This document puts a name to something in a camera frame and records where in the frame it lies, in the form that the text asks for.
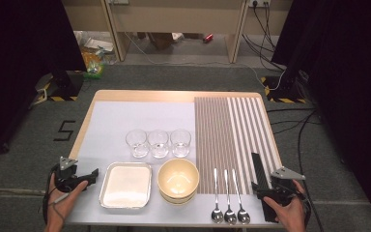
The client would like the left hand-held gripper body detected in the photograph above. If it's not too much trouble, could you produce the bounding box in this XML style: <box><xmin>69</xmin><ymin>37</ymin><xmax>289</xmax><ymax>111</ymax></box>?
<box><xmin>53</xmin><ymin>156</ymin><xmax>93</xmax><ymax>193</ymax></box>

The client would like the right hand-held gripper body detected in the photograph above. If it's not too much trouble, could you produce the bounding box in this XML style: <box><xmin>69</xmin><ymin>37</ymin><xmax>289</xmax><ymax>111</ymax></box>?
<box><xmin>256</xmin><ymin>166</ymin><xmax>306</xmax><ymax>207</ymax></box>

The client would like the silver metal spoon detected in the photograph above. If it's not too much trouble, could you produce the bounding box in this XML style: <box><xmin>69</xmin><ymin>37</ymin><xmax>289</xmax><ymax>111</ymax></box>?
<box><xmin>222</xmin><ymin>169</ymin><xmax>238</xmax><ymax>225</ymax></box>
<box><xmin>211</xmin><ymin>167</ymin><xmax>225</xmax><ymax>224</ymax></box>
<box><xmin>231</xmin><ymin>168</ymin><xmax>251</xmax><ymax>225</ymax></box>

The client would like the cream square plate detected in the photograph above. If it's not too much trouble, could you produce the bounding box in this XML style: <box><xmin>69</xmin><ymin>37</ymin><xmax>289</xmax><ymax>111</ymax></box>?
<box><xmin>99</xmin><ymin>161</ymin><xmax>154</xmax><ymax>210</ymax></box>

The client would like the person's right hand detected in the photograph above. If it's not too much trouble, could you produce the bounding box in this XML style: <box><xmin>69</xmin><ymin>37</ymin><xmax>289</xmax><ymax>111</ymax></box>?
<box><xmin>263</xmin><ymin>179</ymin><xmax>307</xmax><ymax>232</ymax></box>

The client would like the person's left hand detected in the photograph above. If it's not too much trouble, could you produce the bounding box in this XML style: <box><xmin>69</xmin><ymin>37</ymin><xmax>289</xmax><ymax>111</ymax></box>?
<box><xmin>46</xmin><ymin>173</ymin><xmax>89</xmax><ymax>227</ymax></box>

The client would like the clear drinking glass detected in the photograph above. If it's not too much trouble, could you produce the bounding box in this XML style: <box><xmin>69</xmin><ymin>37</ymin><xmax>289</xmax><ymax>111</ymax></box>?
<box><xmin>169</xmin><ymin>129</ymin><xmax>192</xmax><ymax>159</ymax></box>
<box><xmin>125</xmin><ymin>129</ymin><xmax>150</xmax><ymax>159</ymax></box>
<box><xmin>147</xmin><ymin>129</ymin><xmax>171</xmax><ymax>160</ymax></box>

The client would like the white table sheet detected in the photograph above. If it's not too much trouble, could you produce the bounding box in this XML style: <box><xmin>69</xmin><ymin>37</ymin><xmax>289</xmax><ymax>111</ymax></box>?
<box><xmin>66</xmin><ymin>101</ymin><xmax>281</xmax><ymax>226</ymax></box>

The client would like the brown striped placemat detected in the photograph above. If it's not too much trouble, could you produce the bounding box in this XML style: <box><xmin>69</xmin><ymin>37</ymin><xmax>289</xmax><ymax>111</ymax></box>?
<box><xmin>193</xmin><ymin>96</ymin><xmax>284</xmax><ymax>196</ymax></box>

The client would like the black stand base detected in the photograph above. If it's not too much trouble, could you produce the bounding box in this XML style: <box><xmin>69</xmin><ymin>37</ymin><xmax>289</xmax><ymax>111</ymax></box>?
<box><xmin>260</xmin><ymin>75</ymin><xmax>307</xmax><ymax>104</ymax></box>
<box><xmin>48</xmin><ymin>70</ymin><xmax>85</xmax><ymax>102</ymax></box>

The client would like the plastic bag of packets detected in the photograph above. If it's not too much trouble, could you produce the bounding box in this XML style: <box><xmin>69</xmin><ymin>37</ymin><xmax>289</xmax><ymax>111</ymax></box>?
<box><xmin>72</xmin><ymin>30</ymin><xmax>119</xmax><ymax>81</ymax></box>

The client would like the black curtain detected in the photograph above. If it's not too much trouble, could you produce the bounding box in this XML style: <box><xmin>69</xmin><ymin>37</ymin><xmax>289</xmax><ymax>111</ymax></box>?
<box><xmin>0</xmin><ymin>0</ymin><xmax>88</xmax><ymax>162</ymax></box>
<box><xmin>271</xmin><ymin>0</ymin><xmax>371</xmax><ymax>223</ymax></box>

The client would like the brown cardboard box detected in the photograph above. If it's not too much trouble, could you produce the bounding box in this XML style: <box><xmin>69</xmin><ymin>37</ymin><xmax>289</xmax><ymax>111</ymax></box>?
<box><xmin>147</xmin><ymin>32</ymin><xmax>176</xmax><ymax>51</ymax></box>

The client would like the beige wooden desk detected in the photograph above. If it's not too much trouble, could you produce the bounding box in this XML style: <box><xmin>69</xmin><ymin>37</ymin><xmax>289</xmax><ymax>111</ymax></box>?
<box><xmin>61</xmin><ymin>0</ymin><xmax>294</xmax><ymax>65</ymax></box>

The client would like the grey hand cord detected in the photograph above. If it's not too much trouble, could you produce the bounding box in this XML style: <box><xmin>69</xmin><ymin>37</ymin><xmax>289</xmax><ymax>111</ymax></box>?
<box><xmin>52</xmin><ymin>194</ymin><xmax>71</xmax><ymax>223</ymax></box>

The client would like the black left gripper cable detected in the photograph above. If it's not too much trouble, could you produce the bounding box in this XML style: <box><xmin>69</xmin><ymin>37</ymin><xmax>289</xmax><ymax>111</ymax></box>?
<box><xmin>42</xmin><ymin>163</ymin><xmax>61</xmax><ymax>224</ymax></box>

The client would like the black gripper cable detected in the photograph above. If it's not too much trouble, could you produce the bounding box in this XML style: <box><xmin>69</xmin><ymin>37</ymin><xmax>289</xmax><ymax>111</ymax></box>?
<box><xmin>42</xmin><ymin>163</ymin><xmax>61</xmax><ymax>224</ymax></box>
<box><xmin>298</xmin><ymin>189</ymin><xmax>313</xmax><ymax>227</ymax></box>

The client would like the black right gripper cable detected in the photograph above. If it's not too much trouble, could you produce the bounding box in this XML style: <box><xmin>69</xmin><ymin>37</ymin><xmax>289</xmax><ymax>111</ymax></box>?
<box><xmin>298</xmin><ymin>189</ymin><xmax>313</xmax><ymax>227</ymax></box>

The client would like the black floor cable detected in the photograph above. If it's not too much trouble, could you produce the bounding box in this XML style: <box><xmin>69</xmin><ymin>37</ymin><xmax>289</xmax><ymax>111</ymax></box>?
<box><xmin>270</xmin><ymin>119</ymin><xmax>323</xmax><ymax>135</ymax></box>
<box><xmin>297</xmin><ymin>109</ymin><xmax>325</xmax><ymax>232</ymax></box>

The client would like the white floor cable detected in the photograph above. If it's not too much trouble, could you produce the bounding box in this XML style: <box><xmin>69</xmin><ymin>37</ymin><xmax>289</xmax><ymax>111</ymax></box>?
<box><xmin>124</xmin><ymin>32</ymin><xmax>286</xmax><ymax>91</ymax></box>

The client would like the black power cable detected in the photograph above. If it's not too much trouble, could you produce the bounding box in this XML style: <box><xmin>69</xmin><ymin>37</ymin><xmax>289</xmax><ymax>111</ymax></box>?
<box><xmin>242</xmin><ymin>32</ymin><xmax>285</xmax><ymax>73</ymax></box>
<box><xmin>252</xmin><ymin>3</ymin><xmax>276</xmax><ymax>50</ymax></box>

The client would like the white wall socket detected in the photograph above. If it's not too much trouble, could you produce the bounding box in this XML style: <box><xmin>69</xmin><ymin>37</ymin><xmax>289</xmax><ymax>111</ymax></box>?
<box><xmin>247</xmin><ymin>0</ymin><xmax>271</xmax><ymax>8</ymax></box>

